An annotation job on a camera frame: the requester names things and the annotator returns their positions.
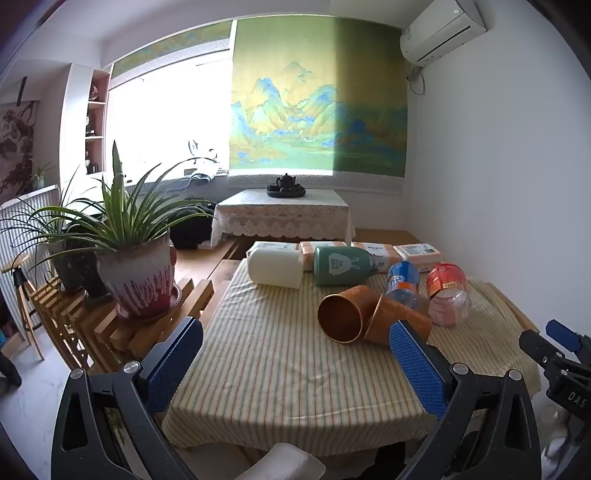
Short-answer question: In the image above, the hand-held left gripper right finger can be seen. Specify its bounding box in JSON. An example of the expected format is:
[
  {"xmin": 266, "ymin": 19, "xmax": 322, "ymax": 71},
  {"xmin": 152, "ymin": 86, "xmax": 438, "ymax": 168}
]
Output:
[{"xmin": 389, "ymin": 320, "xmax": 542, "ymax": 480}]

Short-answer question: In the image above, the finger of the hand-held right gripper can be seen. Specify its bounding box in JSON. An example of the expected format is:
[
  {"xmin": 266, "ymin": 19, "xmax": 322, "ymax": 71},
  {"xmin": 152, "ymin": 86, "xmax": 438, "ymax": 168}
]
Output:
[
  {"xmin": 546, "ymin": 319, "xmax": 591, "ymax": 354},
  {"xmin": 519, "ymin": 329, "xmax": 563, "ymax": 367}
]

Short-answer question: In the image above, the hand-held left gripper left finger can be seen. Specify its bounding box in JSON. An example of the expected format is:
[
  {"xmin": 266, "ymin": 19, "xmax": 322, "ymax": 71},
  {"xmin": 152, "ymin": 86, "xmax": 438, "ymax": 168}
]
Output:
[{"xmin": 51, "ymin": 316, "xmax": 206, "ymax": 480}]

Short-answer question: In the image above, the copper cup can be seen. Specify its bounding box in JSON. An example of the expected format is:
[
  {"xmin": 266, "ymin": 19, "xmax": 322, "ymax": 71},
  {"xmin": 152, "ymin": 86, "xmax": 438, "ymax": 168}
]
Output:
[
  {"xmin": 318, "ymin": 285, "xmax": 386, "ymax": 344},
  {"xmin": 362, "ymin": 293, "xmax": 432, "ymax": 347}
]

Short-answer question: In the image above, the white plastic cup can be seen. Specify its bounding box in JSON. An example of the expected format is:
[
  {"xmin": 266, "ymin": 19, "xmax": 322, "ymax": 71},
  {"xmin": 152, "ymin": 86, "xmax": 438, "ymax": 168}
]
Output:
[{"xmin": 247, "ymin": 247, "xmax": 304, "ymax": 290}]

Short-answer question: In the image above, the wooden plant stand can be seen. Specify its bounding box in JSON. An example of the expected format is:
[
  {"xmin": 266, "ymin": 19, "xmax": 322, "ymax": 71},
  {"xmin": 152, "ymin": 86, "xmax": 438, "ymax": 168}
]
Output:
[{"xmin": 28, "ymin": 274, "xmax": 215, "ymax": 374}]

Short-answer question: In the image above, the red label plastic jar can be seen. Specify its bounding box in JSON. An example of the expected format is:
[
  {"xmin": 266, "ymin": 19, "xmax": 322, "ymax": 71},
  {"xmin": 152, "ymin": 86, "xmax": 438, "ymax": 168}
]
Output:
[{"xmin": 426, "ymin": 263, "xmax": 472, "ymax": 328}]

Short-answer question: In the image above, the blue label plastic bottle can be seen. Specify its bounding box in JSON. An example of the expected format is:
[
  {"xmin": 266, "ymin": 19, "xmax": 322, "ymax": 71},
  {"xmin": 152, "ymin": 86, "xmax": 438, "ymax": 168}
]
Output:
[{"xmin": 385, "ymin": 261, "xmax": 428, "ymax": 312}]

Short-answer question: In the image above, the striped tablecloth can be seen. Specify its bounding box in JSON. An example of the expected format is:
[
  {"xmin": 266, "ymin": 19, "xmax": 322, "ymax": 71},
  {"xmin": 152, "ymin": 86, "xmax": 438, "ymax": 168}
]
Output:
[{"xmin": 161, "ymin": 256, "xmax": 541, "ymax": 450}]

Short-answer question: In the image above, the spider plant in white-red pot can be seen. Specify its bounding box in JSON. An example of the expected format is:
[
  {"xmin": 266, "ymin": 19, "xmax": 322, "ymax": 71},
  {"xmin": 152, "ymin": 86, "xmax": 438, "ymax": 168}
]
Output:
[{"xmin": 28, "ymin": 141, "xmax": 222, "ymax": 321}]

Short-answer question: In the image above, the tissue packet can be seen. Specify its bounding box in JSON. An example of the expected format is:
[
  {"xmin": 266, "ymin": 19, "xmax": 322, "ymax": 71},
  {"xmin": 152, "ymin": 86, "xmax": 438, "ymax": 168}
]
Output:
[
  {"xmin": 393, "ymin": 243, "xmax": 444, "ymax": 265},
  {"xmin": 351, "ymin": 242, "xmax": 402, "ymax": 274},
  {"xmin": 247, "ymin": 241, "xmax": 301, "ymax": 254},
  {"xmin": 299, "ymin": 241, "xmax": 347, "ymax": 273}
]

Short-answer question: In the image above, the green bottle with rabbit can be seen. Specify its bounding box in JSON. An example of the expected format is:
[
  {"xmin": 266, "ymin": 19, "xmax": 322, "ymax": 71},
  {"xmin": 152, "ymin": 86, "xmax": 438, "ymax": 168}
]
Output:
[{"xmin": 313, "ymin": 246, "xmax": 376, "ymax": 288}]

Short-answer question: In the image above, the black bag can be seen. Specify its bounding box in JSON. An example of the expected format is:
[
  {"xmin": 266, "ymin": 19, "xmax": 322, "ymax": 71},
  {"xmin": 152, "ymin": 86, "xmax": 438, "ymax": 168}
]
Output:
[{"xmin": 171, "ymin": 202, "xmax": 218, "ymax": 250}]

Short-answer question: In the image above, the plant in dark pot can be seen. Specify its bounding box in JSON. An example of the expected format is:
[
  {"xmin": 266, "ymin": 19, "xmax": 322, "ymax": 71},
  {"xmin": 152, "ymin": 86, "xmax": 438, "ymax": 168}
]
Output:
[{"xmin": 0, "ymin": 166, "xmax": 112, "ymax": 298}]

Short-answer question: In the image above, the white paper towel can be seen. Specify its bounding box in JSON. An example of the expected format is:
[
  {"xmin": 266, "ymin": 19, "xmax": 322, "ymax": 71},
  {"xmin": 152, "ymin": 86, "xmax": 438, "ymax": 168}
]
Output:
[{"xmin": 249, "ymin": 442, "xmax": 326, "ymax": 480}]

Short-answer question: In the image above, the wooden folding stool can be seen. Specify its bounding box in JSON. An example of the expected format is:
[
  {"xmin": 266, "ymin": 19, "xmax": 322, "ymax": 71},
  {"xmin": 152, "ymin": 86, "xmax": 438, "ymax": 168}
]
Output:
[{"xmin": 0, "ymin": 254, "xmax": 47, "ymax": 361}]

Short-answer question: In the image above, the low table with lace cloth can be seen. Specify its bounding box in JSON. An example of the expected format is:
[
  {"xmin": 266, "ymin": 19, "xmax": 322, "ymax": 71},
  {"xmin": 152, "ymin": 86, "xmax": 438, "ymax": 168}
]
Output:
[{"xmin": 211, "ymin": 189, "xmax": 356, "ymax": 247}]

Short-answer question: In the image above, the black tea tray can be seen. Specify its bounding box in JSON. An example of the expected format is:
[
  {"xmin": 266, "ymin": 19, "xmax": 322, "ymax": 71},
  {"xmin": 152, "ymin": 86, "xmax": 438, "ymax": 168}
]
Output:
[{"xmin": 267, "ymin": 182, "xmax": 306, "ymax": 199}]

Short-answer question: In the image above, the white radiator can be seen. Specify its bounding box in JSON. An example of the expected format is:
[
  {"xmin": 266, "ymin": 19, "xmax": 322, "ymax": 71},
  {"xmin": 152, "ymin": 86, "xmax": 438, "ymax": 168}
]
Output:
[{"xmin": 0, "ymin": 185, "xmax": 61, "ymax": 273}]

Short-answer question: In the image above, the small potted plant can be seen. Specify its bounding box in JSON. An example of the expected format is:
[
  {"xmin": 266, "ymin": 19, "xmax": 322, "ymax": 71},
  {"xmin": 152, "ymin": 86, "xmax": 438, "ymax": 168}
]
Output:
[{"xmin": 30, "ymin": 161, "xmax": 56, "ymax": 191}]

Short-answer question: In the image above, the landscape print roller blind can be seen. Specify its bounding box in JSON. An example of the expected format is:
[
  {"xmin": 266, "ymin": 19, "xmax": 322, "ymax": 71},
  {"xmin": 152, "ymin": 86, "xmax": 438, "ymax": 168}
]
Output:
[{"xmin": 228, "ymin": 17, "xmax": 409, "ymax": 178}]

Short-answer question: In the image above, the rolled-up landscape roller blind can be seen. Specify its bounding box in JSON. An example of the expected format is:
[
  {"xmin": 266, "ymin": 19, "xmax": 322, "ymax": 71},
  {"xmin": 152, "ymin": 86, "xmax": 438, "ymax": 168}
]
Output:
[{"xmin": 111, "ymin": 21, "xmax": 234, "ymax": 79}]

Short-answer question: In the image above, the white air conditioner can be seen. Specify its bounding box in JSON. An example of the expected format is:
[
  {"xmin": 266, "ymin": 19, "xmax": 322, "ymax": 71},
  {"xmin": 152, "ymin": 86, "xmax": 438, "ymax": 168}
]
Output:
[{"xmin": 399, "ymin": 0, "xmax": 488, "ymax": 64}]

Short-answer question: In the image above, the white wall shelf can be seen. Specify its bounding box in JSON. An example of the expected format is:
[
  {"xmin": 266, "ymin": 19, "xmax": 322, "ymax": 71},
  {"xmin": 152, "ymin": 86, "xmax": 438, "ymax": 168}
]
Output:
[{"xmin": 84, "ymin": 69, "xmax": 110, "ymax": 176}]

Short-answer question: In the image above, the tree painting wall scroll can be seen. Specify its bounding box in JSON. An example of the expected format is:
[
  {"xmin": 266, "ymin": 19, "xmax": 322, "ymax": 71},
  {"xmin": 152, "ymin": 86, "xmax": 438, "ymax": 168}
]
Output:
[{"xmin": 0, "ymin": 102, "xmax": 38, "ymax": 199}]

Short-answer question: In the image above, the air conditioner cable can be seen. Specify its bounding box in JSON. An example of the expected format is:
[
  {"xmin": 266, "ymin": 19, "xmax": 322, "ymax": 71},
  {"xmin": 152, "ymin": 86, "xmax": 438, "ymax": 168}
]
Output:
[{"xmin": 406, "ymin": 64, "xmax": 426, "ymax": 97}]

